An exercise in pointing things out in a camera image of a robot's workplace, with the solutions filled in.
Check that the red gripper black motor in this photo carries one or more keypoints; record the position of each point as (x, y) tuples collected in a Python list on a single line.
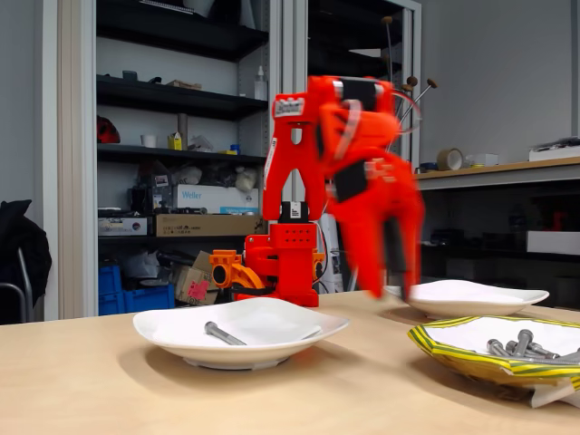
[(393, 200)]

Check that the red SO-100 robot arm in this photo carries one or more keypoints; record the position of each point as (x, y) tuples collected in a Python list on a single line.
[(294, 263)]

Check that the white printed carton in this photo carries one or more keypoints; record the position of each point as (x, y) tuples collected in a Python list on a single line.
[(331, 272)]

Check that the orange printed table clamp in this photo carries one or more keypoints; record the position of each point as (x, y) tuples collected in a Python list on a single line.
[(225, 259), (318, 267)]

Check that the brown tape roll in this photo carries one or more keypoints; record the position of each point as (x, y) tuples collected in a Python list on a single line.
[(448, 159)]

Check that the white paper napkin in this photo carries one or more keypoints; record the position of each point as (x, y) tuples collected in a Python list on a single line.
[(466, 292), (281, 324)]

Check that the small white box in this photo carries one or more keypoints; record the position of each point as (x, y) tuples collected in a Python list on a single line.
[(484, 160)]

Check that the white square ceramic plate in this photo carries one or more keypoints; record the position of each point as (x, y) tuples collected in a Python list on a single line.
[(498, 308), (235, 355)]

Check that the yellow green striped plate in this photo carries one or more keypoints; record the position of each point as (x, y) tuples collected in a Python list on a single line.
[(457, 360)]

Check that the white plush lump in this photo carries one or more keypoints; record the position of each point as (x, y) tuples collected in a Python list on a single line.
[(246, 179)]

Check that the grey sideboard wooden top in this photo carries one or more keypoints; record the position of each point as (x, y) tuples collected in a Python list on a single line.
[(544, 174)]

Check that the white box in sideboard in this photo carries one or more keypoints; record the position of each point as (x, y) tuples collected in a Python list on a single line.
[(555, 242)]

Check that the white Weller box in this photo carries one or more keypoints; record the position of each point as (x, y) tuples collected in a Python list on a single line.
[(213, 197)]

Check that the long brown cardboard box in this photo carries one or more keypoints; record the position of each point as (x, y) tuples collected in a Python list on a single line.
[(208, 225)]

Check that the white squeeze bottle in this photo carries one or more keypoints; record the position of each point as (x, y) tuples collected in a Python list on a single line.
[(260, 88)]

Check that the cardboard box pink label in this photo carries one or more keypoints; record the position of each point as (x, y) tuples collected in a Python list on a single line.
[(195, 287)]

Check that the grey open shelf cabinet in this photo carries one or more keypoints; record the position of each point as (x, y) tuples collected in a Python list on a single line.
[(72, 136), (296, 54)]

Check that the clear plastic bag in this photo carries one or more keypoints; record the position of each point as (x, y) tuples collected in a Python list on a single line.
[(199, 144)]

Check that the metal coat stand wooden knobs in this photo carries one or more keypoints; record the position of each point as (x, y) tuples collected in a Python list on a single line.
[(386, 20)]

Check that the small yellow carton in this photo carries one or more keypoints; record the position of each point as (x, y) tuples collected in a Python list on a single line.
[(175, 142)]

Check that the cardboard tube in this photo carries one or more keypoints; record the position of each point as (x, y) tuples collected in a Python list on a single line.
[(182, 124)]

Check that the low blue plastic crate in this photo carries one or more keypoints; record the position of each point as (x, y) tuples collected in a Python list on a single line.
[(149, 299)]

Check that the flat wooden piece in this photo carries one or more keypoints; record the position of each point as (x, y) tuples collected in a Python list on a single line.
[(183, 84)]

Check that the white cup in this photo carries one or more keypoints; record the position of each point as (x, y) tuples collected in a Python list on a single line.
[(148, 141)]

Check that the flat grey white box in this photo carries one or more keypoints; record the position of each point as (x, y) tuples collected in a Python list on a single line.
[(122, 226)]

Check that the tall blue plastic crate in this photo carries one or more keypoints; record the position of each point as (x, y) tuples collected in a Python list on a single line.
[(110, 281)]

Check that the red black helmet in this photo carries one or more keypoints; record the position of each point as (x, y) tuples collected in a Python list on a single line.
[(108, 131)]

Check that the metal tube chair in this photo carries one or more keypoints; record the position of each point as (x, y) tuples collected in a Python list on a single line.
[(26, 283)]

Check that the black jacket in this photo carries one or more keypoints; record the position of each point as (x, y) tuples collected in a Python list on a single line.
[(22, 244)]

